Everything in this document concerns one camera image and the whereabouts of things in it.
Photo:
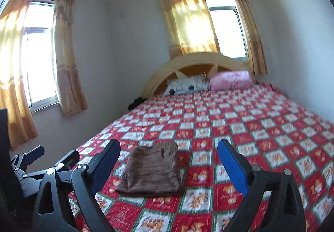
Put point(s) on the yellow curtain behind bed left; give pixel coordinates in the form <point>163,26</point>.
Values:
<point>189,26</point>

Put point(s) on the brown knit sweater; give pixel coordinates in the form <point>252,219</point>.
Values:
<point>151,172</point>

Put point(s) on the black object beside bed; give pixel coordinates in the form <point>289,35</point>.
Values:
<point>138,101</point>

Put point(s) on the grey patterned pillow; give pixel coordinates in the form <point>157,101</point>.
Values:
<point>190,84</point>

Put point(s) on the yellow side curtain near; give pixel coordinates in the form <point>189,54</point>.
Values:
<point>20,123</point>

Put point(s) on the yellow curtain behind bed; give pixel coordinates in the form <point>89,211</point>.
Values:
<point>255,52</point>
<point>189,26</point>

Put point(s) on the cream wooden headboard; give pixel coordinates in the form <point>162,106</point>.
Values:
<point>188,65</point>

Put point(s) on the yellow side window curtain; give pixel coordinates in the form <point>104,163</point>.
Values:
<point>68,85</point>

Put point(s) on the pink pillow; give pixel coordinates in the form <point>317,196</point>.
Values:
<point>231,80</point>

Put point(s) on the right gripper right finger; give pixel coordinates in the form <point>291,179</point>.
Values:
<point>285,211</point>

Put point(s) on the window behind bed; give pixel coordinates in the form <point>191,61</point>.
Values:
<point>228,28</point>

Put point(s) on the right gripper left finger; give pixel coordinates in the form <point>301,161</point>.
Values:
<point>52,210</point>

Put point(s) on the side window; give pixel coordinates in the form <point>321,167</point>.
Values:
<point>37,51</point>

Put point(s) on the yellow curtain behind bed right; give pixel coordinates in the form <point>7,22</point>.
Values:
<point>255,52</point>

